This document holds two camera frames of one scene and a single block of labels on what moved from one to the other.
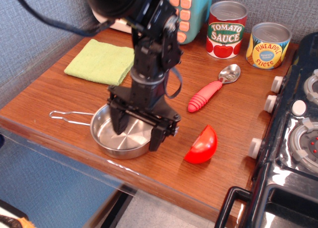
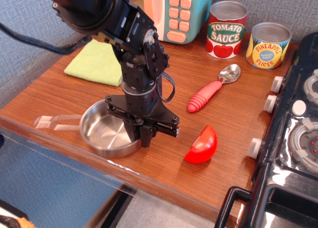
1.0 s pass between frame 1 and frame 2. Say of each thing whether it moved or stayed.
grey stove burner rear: stayed
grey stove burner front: stayed
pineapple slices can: stayed
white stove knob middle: stayed
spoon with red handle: stayed
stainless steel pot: moved
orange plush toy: stayed
